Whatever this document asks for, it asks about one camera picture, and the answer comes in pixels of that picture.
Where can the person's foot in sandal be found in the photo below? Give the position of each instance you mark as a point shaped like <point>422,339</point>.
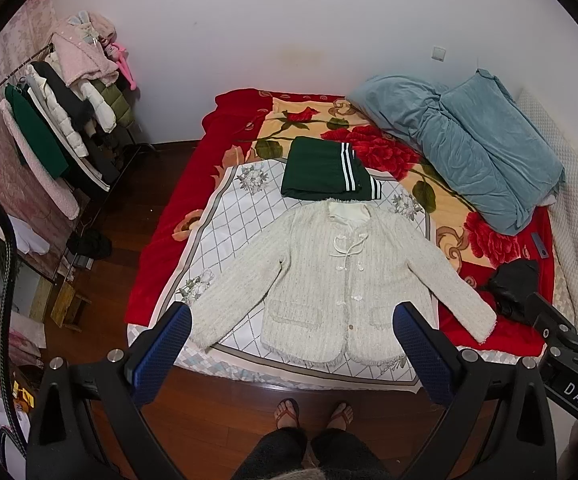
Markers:
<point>341,417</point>
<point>286,414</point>

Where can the small wooden stool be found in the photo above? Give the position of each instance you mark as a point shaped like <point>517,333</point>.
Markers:
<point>68,308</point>

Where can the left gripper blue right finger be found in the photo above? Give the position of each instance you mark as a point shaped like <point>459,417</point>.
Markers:
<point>428,351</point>

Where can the white quilted pillow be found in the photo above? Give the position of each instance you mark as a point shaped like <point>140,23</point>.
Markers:
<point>563,213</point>

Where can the white diamond pattern sheet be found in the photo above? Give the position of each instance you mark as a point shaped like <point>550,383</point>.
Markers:
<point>247,200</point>

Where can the folded dark green garment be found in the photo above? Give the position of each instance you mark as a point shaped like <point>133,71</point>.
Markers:
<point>320,169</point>

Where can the person's left foot in sandal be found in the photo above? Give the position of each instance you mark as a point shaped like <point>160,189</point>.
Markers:
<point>286,414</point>

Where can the dark green hanging garment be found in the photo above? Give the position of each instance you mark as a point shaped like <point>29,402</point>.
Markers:
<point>38,135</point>

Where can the blue grey duvet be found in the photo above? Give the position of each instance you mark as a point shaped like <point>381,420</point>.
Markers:
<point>474,136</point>

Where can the person's right foot in sandal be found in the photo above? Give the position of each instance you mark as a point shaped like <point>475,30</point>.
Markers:
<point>341,417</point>

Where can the white wall switch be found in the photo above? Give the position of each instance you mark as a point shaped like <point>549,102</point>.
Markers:
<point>438,54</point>

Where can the white tweed jacket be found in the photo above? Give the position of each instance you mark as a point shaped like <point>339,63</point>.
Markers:
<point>328,276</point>

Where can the blue phone on bed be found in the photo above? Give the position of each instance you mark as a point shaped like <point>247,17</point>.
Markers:
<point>540,246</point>

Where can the clothes rack with garments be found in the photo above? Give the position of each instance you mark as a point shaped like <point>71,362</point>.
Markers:
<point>93,125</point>

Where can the black cloth bundle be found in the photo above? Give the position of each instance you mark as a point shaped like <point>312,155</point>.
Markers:
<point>511,285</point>

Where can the pink hanging garment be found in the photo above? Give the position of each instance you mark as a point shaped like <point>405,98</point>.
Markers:
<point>80,41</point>

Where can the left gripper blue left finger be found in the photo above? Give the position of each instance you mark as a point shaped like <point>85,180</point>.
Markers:
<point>154,352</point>

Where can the red floral blanket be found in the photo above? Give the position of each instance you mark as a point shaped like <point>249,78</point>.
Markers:
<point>228,137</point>

